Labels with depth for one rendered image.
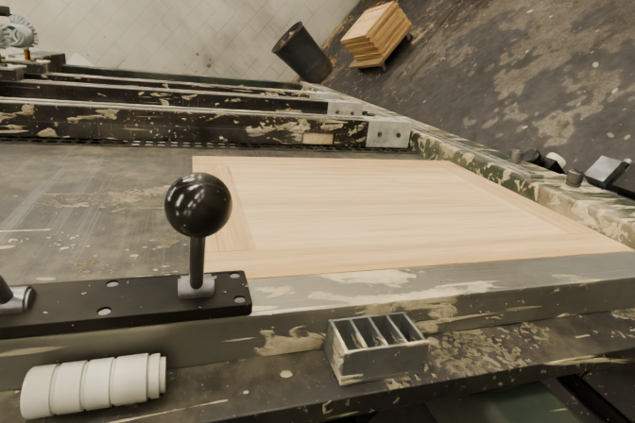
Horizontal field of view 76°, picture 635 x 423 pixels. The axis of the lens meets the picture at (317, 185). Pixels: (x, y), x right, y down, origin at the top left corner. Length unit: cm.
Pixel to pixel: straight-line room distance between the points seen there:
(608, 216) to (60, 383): 67
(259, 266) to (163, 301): 13
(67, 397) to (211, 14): 580
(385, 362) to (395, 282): 8
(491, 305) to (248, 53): 576
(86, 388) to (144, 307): 6
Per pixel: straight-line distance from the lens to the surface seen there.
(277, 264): 43
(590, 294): 51
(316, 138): 103
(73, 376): 31
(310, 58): 512
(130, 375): 31
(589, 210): 74
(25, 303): 34
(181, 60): 587
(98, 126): 99
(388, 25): 401
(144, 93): 130
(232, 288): 33
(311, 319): 34
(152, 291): 34
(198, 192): 23
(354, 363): 32
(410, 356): 34
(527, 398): 44
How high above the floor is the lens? 147
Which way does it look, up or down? 26 degrees down
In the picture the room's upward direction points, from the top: 48 degrees counter-clockwise
